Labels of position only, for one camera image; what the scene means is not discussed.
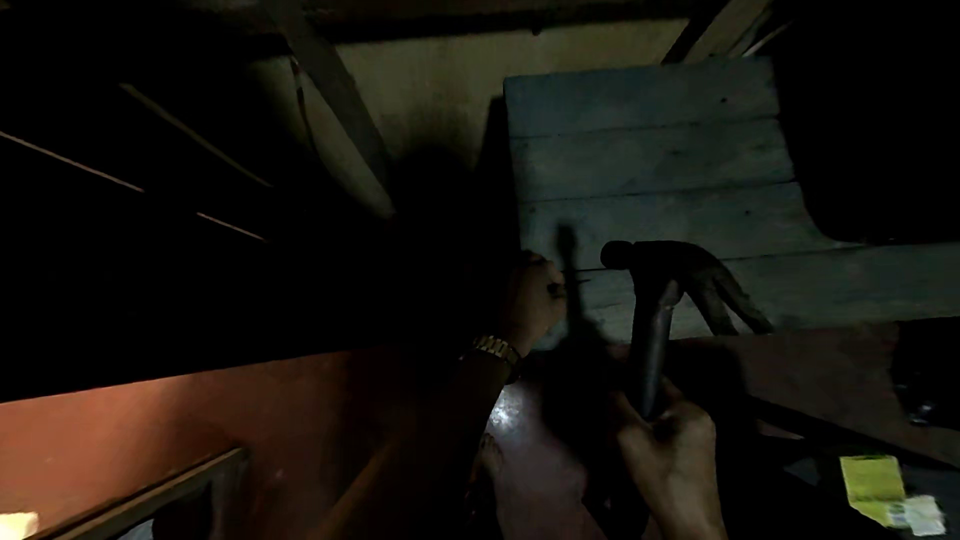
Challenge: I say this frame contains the person's right hand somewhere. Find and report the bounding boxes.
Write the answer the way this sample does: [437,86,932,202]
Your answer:
[612,377,718,500]

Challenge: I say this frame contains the person's left hand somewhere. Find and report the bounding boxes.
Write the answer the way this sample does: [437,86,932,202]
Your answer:
[501,250,568,360]

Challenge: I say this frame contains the black claw hammer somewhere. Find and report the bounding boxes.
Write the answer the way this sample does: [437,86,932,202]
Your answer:
[600,240,774,421]

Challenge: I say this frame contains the person's right forearm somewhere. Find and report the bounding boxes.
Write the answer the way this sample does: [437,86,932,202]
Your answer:
[645,487,727,540]

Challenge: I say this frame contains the person's left forearm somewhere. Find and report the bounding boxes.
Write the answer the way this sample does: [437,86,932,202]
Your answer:
[307,334,522,540]

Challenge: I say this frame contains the person's legs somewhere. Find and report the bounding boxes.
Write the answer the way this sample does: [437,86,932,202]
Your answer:
[465,432,505,537]

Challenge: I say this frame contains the grey wooden plank bench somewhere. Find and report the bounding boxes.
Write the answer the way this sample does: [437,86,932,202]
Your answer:
[504,56,960,352]

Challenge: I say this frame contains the yellow packet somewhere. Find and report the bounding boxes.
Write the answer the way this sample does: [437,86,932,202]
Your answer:
[840,454,908,528]

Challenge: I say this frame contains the long wooden beam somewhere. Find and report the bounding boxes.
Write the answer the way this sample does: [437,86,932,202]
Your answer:
[268,0,396,220]

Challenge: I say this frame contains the black shiny bag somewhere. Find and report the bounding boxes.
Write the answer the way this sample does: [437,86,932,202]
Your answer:
[891,318,960,430]

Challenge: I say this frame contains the pale wooden beam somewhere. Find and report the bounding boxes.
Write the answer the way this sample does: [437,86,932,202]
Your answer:
[663,0,774,65]

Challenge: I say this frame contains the white packet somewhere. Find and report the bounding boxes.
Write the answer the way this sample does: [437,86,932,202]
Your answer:
[886,495,947,537]

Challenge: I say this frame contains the wooden frame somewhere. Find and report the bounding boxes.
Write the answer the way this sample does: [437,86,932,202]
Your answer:
[30,447,249,540]

